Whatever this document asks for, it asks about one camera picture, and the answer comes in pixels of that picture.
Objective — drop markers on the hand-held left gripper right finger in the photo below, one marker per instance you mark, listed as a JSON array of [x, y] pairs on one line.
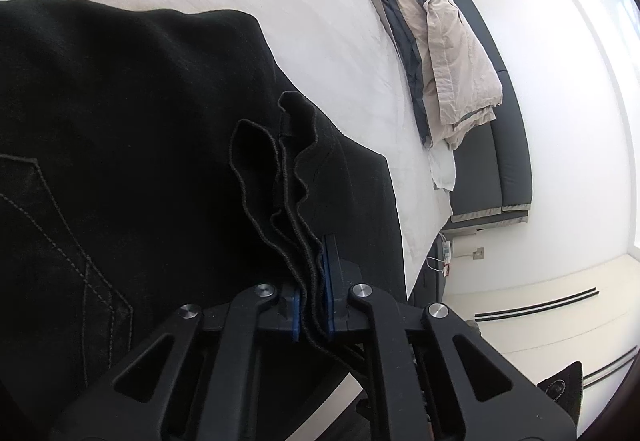
[[328, 296]]

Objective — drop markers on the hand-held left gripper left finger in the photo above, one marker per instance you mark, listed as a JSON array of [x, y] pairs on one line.
[[295, 316]]

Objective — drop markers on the black denim pants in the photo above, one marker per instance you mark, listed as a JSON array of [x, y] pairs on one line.
[[150, 146]]

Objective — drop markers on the dark grey padded headboard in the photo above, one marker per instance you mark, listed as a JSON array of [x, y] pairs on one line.
[[500, 161]]

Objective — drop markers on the dark fabric object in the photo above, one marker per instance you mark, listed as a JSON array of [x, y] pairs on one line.
[[562, 388]]

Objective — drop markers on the beige and grey duvet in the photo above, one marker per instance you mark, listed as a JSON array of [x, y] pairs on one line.
[[450, 61]]

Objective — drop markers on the bedside wall socket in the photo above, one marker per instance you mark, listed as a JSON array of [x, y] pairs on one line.
[[477, 254]]

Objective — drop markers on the black floor rail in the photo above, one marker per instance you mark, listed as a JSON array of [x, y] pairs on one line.
[[610, 368], [535, 306]]

